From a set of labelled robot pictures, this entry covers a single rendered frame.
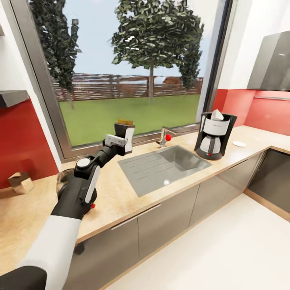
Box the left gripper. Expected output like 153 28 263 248
101 139 125 161

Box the paper coffee filter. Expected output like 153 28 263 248
211 109 224 121

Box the electric kettle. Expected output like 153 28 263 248
56 169 97 215

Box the bottle of coffee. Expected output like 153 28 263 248
114 119 135 154

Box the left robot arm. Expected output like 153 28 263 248
0 134 128 290

